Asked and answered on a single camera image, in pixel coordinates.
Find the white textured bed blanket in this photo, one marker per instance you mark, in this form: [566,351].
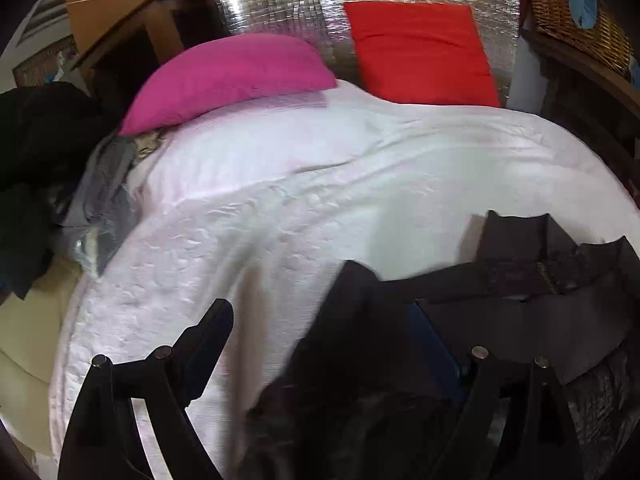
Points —
[261,202]

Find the wicker basket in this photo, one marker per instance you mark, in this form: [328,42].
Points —
[594,32]

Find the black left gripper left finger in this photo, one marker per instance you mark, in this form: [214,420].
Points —
[102,439]

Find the pile of black coats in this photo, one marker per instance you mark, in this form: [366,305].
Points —
[47,136]

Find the cream leather sofa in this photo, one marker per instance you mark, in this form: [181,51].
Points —
[30,328]

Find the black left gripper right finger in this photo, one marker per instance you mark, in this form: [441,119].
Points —
[511,420]

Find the light blue cloth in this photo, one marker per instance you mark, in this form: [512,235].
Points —
[582,2]

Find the pink pillow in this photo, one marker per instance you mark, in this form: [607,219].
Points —
[224,72]

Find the brown wooden cabinet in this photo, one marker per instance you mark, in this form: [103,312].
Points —
[122,42]

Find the red pillow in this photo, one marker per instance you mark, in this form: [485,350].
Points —
[421,53]

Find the wooden side table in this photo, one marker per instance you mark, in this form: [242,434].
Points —
[594,103]

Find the black quilted puffer jacket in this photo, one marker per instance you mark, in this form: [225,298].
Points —
[355,400]

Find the grey garment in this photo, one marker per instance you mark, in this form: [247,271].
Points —
[102,212]

